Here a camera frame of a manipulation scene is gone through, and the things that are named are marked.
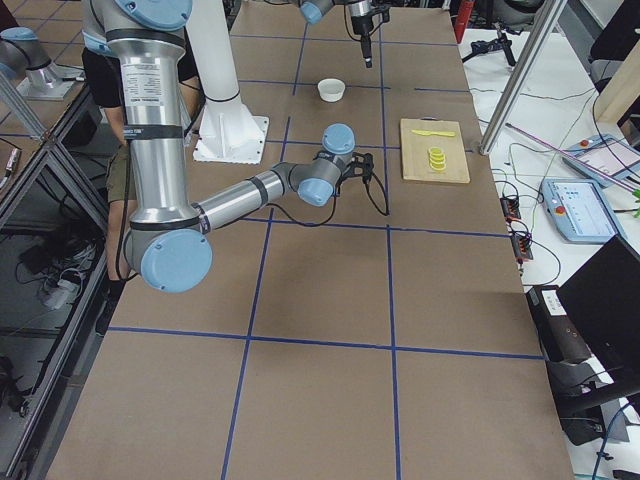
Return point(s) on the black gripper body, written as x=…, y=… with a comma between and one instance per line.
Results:
x=360, y=26

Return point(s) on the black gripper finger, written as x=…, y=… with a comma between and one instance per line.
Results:
x=365, y=44

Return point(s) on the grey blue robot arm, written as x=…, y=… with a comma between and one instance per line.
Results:
x=167, y=242
x=361, y=15

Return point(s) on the white ceramic bowl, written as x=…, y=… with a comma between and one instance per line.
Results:
x=331, y=89

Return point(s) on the yellow plastic knife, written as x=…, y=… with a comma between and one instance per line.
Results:
x=446, y=134

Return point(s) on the bamboo cutting board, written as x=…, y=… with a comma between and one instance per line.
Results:
x=415, y=155

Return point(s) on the reacher grabber stick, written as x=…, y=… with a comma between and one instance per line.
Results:
x=578, y=165

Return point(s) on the seated person black shirt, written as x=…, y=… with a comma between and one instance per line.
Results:
x=103, y=78

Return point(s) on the teach pendant far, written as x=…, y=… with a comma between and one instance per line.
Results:
x=608, y=155

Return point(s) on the teach pendant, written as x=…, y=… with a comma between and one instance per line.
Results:
x=580, y=211
x=608, y=155

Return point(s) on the teach pendant near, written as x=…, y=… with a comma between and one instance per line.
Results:
x=580, y=211

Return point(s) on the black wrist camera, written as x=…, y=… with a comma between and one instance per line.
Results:
x=361, y=166
x=383, y=11

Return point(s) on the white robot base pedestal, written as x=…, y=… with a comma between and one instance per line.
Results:
x=228, y=132

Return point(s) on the aluminium frame post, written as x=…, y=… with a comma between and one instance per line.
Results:
x=543, y=26

